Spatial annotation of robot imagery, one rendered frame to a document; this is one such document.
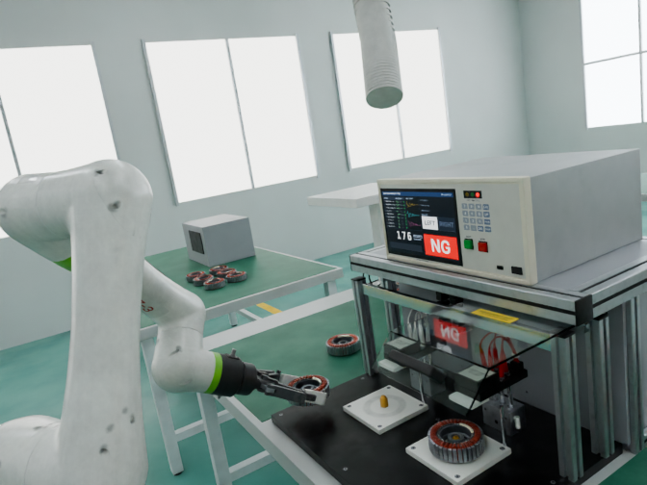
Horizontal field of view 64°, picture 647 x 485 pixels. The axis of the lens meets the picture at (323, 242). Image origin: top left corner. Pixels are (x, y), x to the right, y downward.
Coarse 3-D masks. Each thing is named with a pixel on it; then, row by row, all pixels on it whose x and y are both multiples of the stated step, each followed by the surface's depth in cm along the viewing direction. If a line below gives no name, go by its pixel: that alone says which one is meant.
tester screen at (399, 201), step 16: (384, 192) 129; (400, 192) 124; (416, 192) 119; (432, 192) 114; (448, 192) 110; (384, 208) 131; (400, 208) 125; (416, 208) 120; (432, 208) 116; (448, 208) 111; (400, 224) 127; (416, 224) 122; (400, 240) 128; (416, 240) 123; (432, 256) 119
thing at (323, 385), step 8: (304, 376) 136; (312, 376) 135; (320, 376) 135; (288, 384) 134; (296, 384) 133; (304, 384) 135; (312, 384) 135; (320, 384) 131; (328, 384) 131; (328, 392) 130; (288, 400) 130
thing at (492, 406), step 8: (496, 400) 114; (488, 408) 114; (496, 408) 112; (504, 408) 111; (512, 408) 111; (520, 408) 111; (488, 416) 115; (496, 416) 112; (512, 416) 110; (520, 416) 111; (488, 424) 115; (496, 424) 113; (512, 424) 110; (520, 424) 111; (512, 432) 110
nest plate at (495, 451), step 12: (420, 444) 110; (492, 444) 107; (420, 456) 106; (432, 456) 106; (480, 456) 103; (492, 456) 103; (504, 456) 103; (432, 468) 103; (444, 468) 102; (456, 468) 101; (468, 468) 101; (480, 468) 100; (456, 480) 98; (468, 480) 99
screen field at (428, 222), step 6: (426, 222) 118; (432, 222) 117; (438, 222) 115; (444, 222) 113; (450, 222) 112; (426, 228) 119; (432, 228) 117; (438, 228) 115; (444, 228) 114; (450, 228) 112
